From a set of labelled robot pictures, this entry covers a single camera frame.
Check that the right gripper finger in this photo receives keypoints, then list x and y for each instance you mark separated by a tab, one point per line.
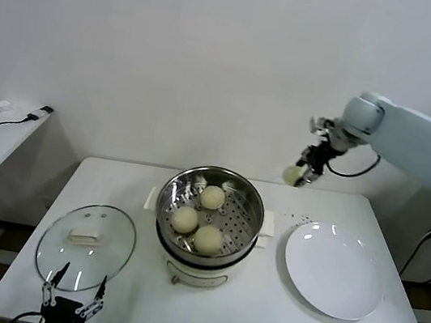
303	161
308	178

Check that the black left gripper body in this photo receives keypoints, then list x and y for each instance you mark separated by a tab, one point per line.
62	311

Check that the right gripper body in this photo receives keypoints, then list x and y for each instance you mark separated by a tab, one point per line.
321	155

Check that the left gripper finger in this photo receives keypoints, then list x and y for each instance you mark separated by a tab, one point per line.
98	302
52	287

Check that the white steamed baozi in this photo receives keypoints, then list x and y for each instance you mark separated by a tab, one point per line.
291	174
208	239
212	198
185	219

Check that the glass pot lid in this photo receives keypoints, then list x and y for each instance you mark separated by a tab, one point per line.
107	222

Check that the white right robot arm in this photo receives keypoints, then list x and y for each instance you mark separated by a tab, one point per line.
419	140

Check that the stainless steel steamer pot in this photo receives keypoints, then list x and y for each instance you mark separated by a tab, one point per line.
251	220

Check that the scattered dark crumbs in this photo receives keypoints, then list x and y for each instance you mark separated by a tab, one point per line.
307	216

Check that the white round plate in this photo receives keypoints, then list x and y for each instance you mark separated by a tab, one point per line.
329	269

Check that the crumpled white tissue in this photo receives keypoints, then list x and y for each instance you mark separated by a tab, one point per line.
3	106

